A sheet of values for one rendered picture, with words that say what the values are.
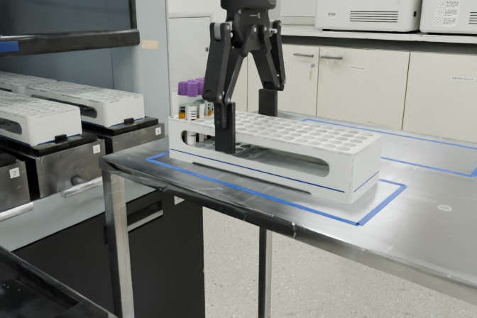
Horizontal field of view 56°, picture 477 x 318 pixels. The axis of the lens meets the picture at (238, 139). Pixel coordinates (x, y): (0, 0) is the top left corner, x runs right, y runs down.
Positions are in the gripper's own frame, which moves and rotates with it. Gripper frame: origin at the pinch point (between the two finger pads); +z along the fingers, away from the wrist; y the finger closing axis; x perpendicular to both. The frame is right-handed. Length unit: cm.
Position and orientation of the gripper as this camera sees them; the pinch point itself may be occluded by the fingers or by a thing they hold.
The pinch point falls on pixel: (248, 128)
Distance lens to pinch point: 65.4
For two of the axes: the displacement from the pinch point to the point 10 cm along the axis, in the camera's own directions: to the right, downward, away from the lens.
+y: 5.9, -2.3, 7.8
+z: 0.0, 9.6, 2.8
